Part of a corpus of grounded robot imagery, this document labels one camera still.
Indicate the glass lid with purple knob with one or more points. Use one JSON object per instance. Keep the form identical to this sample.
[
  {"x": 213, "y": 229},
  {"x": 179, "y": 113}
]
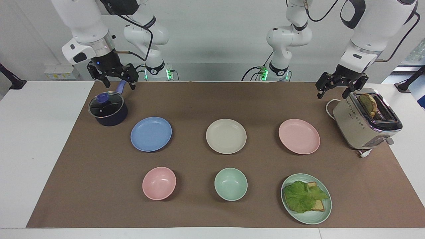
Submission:
[{"x": 104, "y": 104}]

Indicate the green lettuce leaf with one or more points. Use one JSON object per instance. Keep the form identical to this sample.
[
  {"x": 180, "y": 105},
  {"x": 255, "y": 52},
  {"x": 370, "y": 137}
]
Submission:
[{"x": 300, "y": 197}]

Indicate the bread slice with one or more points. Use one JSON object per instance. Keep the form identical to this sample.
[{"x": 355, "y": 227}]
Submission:
[
  {"x": 312, "y": 186},
  {"x": 319, "y": 205}
]

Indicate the blue plate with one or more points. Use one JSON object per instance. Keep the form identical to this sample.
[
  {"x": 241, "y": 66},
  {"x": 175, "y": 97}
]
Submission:
[{"x": 151, "y": 134}]

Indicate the white plug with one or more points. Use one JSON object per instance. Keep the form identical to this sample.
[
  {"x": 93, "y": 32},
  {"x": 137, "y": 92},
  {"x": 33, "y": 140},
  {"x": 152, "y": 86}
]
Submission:
[{"x": 365, "y": 153}]

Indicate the toast slice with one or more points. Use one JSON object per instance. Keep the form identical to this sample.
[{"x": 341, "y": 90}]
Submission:
[{"x": 368, "y": 103}]

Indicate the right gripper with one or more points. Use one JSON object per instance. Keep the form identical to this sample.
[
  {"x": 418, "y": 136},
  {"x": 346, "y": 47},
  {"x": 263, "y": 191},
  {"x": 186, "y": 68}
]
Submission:
[{"x": 109, "y": 63}]

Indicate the pink plate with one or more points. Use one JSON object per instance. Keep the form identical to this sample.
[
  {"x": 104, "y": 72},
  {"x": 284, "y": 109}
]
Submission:
[{"x": 299, "y": 136}]

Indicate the dark blue saucepan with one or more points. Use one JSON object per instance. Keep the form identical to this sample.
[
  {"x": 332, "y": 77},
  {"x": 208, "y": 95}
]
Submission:
[{"x": 114, "y": 116}]

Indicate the black stand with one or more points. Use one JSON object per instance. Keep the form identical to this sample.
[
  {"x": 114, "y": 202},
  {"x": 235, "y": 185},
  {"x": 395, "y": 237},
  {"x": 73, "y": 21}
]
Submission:
[
  {"x": 410, "y": 81},
  {"x": 13, "y": 82}
]

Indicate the green bowl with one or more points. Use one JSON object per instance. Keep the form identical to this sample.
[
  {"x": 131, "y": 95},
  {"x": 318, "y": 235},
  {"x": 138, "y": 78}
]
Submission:
[{"x": 230, "y": 184}]

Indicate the white wall socket box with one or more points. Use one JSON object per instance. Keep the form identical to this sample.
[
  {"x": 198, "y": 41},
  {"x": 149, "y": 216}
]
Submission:
[{"x": 61, "y": 72}]

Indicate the beige plate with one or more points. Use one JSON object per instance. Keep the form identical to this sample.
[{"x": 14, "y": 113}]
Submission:
[{"x": 226, "y": 136}]

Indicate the green plate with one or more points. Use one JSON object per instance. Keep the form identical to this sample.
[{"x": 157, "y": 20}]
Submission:
[{"x": 315, "y": 217}]

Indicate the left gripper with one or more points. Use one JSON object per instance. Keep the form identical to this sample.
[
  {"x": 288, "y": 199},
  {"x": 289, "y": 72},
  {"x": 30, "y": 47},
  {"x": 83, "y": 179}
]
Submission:
[{"x": 347, "y": 71}]

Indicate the pink bowl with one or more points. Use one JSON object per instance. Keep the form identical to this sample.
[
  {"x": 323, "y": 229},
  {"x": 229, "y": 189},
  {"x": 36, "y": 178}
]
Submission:
[{"x": 159, "y": 183}]

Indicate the beige toaster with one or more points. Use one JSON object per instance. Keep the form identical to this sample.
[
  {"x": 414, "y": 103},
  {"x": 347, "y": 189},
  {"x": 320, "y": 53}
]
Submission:
[{"x": 358, "y": 127}]

